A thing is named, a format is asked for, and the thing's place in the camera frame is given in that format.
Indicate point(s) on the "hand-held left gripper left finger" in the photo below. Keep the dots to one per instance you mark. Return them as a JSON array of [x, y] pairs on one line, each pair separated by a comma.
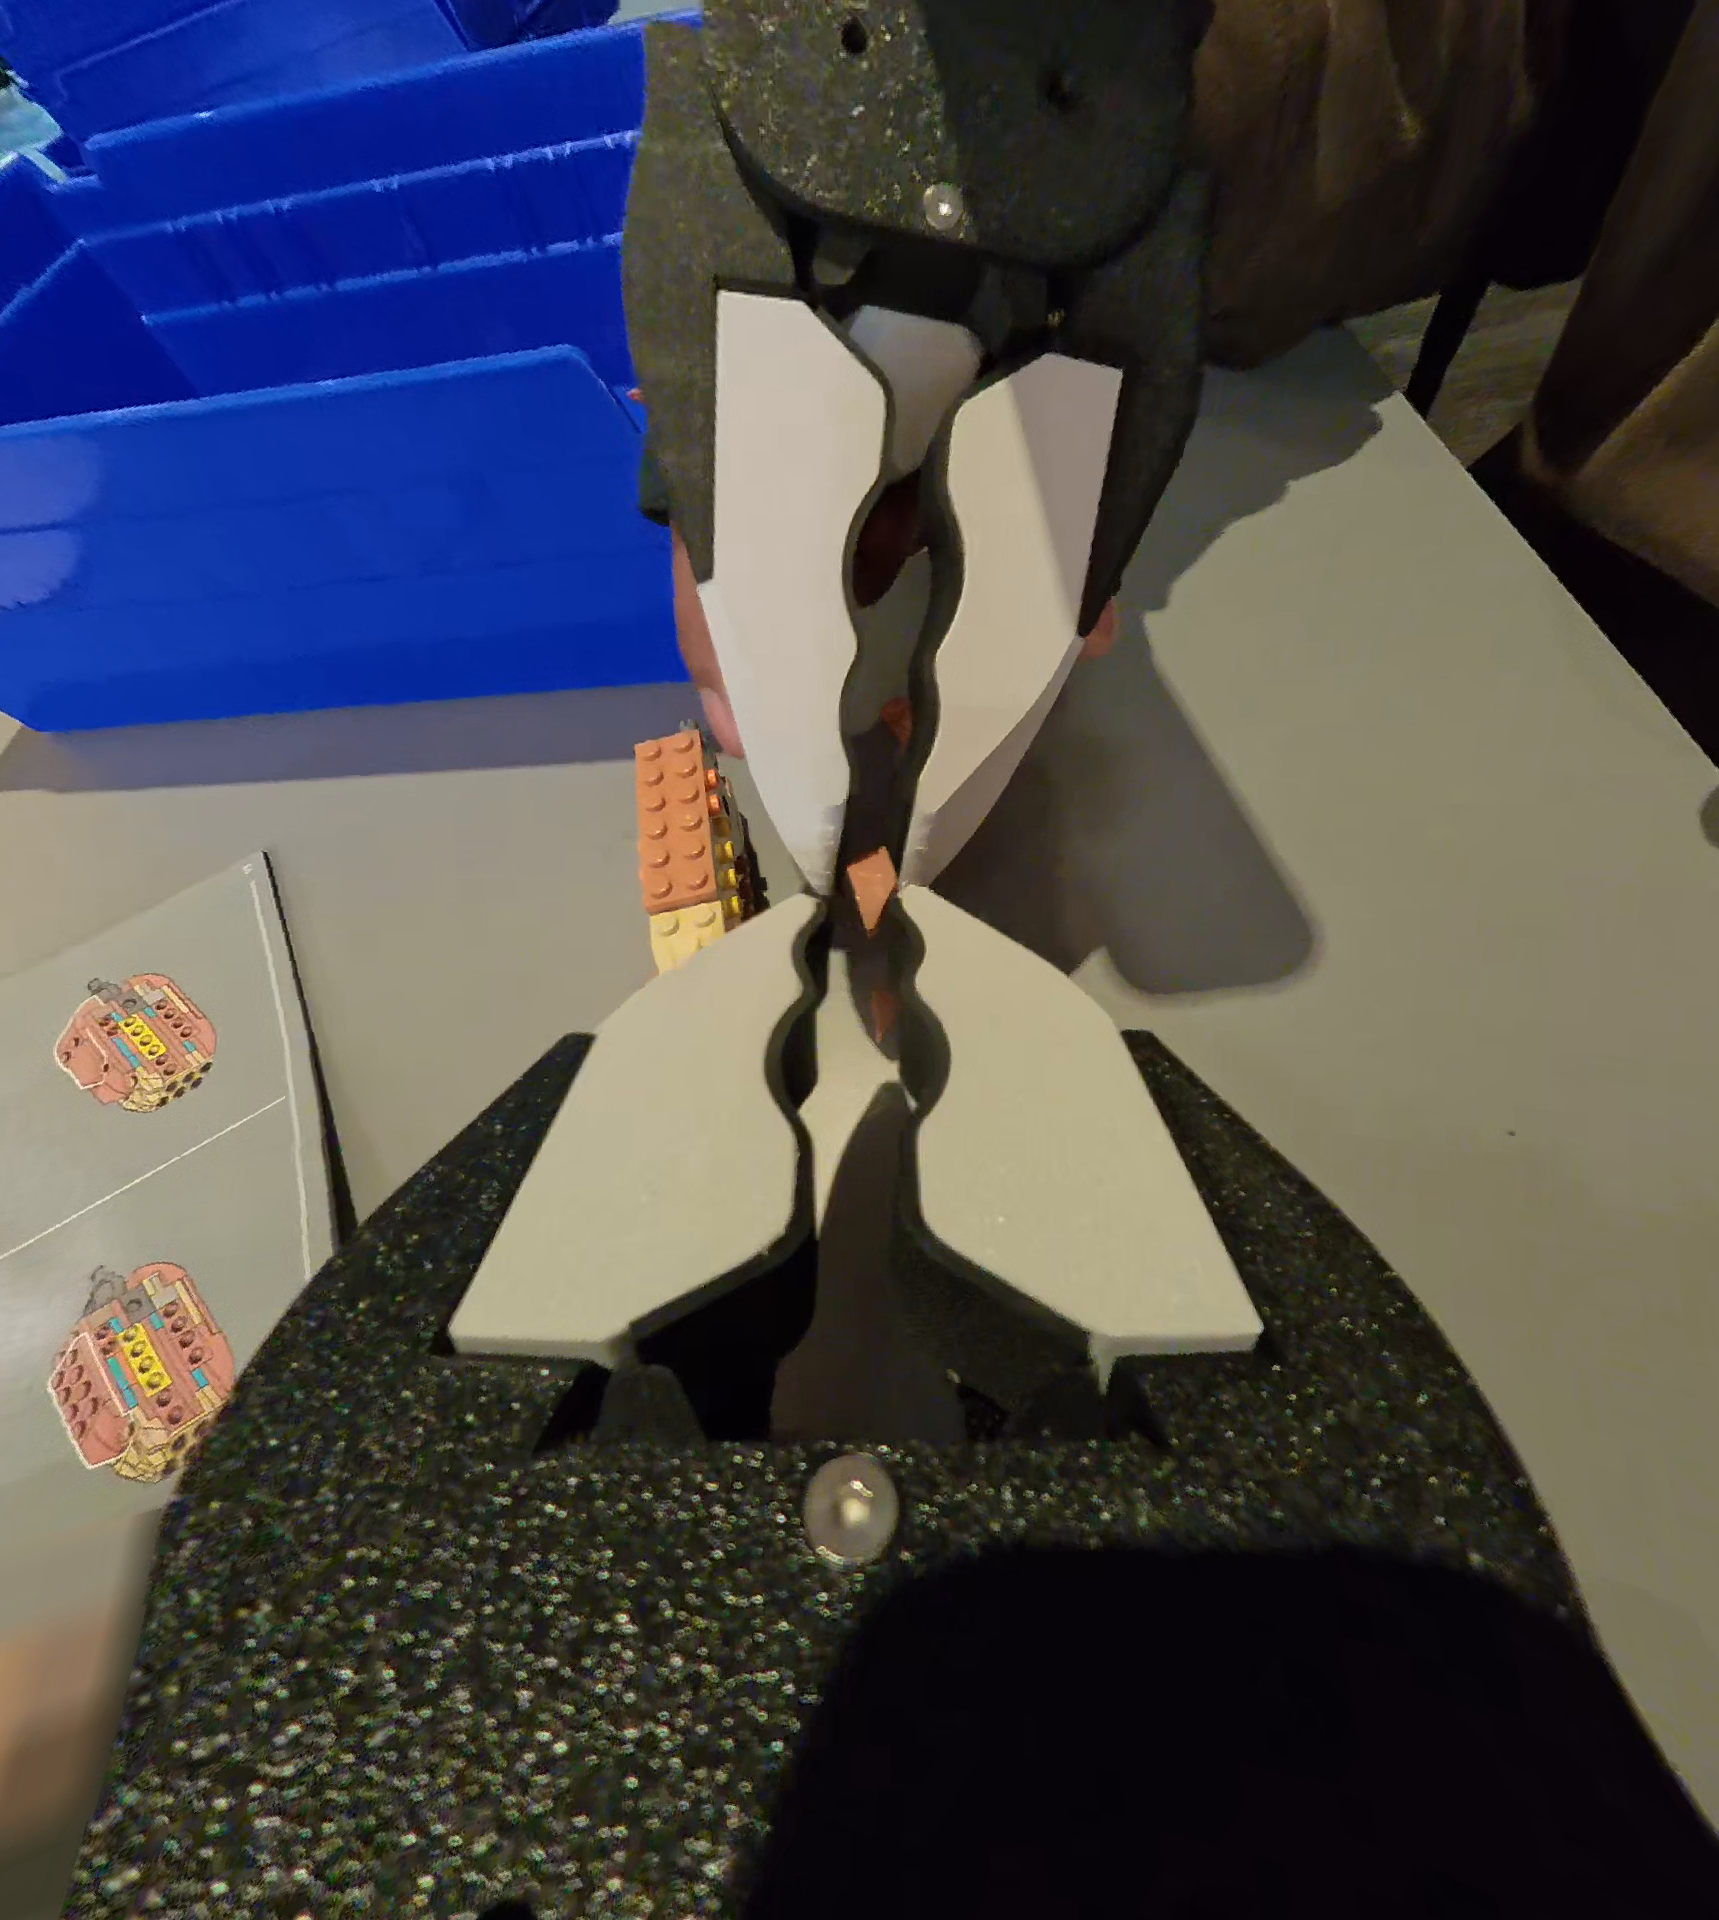
[[647, 1202]]

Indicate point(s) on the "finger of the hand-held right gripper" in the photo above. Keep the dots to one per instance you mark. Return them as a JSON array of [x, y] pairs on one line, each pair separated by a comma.
[[1023, 537], [787, 602]]

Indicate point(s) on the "orange brick model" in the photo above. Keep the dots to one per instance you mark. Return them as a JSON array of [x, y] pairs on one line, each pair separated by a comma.
[[671, 825]]

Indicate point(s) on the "grey instruction booklet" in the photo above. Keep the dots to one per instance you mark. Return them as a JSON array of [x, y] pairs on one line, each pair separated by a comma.
[[92, 1202]]

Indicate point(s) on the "person's brown clothing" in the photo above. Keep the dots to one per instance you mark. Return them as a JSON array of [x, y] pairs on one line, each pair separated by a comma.
[[1321, 180]]

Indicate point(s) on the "black chair leg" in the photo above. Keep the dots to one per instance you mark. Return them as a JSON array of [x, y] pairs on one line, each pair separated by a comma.
[[1441, 350]]

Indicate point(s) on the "brown brick plate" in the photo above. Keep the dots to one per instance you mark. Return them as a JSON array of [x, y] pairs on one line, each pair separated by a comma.
[[868, 888]]

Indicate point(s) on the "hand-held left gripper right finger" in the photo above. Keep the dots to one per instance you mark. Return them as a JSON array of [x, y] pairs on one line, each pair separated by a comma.
[[1068, 1166]]

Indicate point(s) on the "person's right hand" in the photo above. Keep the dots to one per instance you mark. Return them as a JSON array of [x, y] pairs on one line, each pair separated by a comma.
[[701, 644]]

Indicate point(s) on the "grey desk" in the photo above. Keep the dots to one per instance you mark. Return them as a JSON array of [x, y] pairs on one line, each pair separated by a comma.
[[1401, 897]]

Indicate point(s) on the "blue plastic bin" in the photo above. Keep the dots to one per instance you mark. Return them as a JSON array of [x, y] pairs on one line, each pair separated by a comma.
[[350, 201], [275, 42], [275, 556]]

